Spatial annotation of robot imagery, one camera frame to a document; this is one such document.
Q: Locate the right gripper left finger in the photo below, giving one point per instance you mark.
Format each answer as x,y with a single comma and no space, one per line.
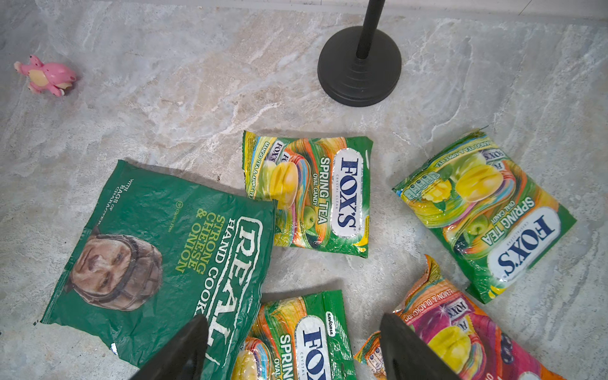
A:
182,357

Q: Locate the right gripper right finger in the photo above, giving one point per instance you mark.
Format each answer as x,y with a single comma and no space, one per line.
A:
406,356

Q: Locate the orange pink candy bag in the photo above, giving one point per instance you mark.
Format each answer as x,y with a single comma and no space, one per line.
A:
462,334

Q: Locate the green snack bag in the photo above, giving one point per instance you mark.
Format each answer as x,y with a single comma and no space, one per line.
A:
157,251

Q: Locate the yellow green candy bag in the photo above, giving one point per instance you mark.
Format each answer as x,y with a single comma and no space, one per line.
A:
321,189

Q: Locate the black microphone stand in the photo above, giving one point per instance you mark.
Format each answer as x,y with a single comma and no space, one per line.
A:
360,66

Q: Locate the pink toy on table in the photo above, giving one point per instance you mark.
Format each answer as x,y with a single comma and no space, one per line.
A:
53,77

